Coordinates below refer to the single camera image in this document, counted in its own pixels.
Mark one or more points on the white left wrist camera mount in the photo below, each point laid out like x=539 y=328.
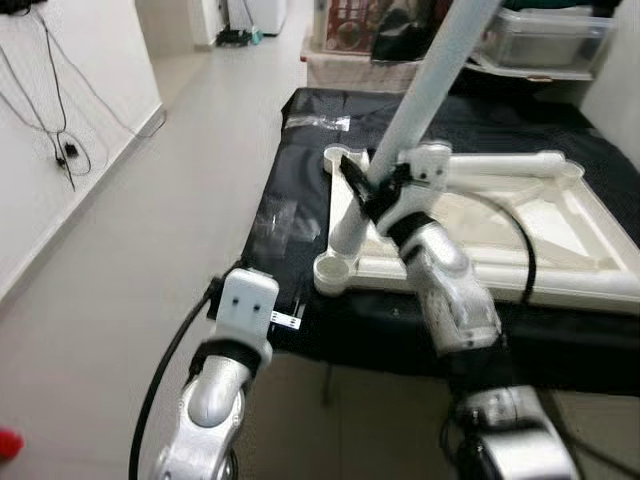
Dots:
x=248 y=310

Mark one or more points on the dark red printed carton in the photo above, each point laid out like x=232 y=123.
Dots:
x=355 y=25

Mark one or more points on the black tablecloth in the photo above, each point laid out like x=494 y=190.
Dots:
x=300 y=200

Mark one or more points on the black shiny curved cover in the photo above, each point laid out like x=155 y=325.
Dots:
x=400 y=35

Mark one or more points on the clear tape strip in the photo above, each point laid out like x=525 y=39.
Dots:
x=320 y=122

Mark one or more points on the white plastic table top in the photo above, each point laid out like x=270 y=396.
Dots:
x=575 y=225

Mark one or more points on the black power adapter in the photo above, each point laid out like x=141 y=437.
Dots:
x=69 y=150

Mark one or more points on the speckled cloth covered bench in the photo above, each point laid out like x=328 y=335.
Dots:
x=350 y=70

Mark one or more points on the white cabinet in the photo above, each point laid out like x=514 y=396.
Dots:
x=265 y=12

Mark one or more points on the crumpled clear tape patch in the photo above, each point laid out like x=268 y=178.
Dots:
x=278 y=218

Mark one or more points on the red plastic object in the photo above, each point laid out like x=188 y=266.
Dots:
x=10 y=445

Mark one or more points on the grey clear plastic box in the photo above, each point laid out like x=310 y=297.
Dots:
x=550 y=40

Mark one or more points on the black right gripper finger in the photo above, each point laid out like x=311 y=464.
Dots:
x=357 y=175

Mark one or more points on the black wok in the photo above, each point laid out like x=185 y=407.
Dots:
x=500 y=73

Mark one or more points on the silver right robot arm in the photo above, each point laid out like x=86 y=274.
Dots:
x=455 y=290

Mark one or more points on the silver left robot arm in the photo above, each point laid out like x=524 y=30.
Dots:
x=210 y=400

